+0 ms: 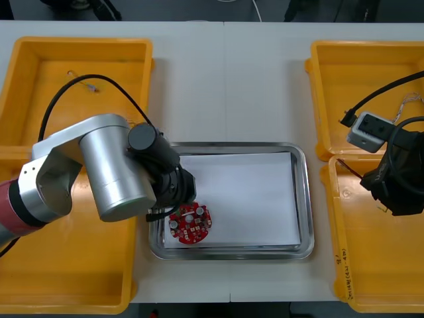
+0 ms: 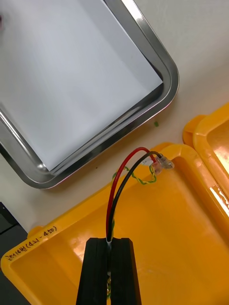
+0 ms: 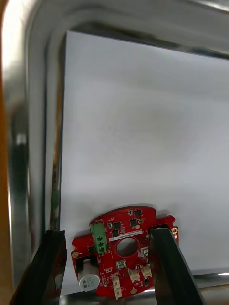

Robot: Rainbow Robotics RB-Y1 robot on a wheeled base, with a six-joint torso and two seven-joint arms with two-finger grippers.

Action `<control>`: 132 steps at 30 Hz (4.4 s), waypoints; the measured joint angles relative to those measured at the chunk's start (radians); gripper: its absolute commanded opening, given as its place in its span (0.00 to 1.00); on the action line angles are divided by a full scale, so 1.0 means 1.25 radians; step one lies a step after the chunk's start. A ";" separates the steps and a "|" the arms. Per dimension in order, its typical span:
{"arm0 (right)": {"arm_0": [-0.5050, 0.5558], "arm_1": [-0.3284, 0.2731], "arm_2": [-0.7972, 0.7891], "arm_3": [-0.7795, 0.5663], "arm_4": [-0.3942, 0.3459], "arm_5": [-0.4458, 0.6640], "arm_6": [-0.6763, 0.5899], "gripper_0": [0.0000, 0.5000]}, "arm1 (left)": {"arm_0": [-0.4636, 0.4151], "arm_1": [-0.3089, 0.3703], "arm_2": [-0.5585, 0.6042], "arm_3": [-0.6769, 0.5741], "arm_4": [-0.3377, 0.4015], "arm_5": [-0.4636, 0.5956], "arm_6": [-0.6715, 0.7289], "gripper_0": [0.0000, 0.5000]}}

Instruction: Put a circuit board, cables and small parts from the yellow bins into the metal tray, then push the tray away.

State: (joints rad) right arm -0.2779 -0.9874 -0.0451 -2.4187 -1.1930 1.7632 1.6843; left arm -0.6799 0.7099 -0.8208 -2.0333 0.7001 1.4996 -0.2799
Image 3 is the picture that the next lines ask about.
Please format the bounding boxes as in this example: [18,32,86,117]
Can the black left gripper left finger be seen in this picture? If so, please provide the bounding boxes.
[10,229,68,305]

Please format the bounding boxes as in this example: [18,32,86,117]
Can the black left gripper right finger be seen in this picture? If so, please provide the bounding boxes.
[148,227,206,305]

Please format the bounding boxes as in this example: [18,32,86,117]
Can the steel tray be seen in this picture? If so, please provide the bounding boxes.
[1,0,229,305]

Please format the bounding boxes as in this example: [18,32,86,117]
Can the white paper sheet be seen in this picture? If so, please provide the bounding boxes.
[59,30,229,299]

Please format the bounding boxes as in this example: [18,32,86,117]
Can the round red circuit board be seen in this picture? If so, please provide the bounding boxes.
[71,206,179,300]

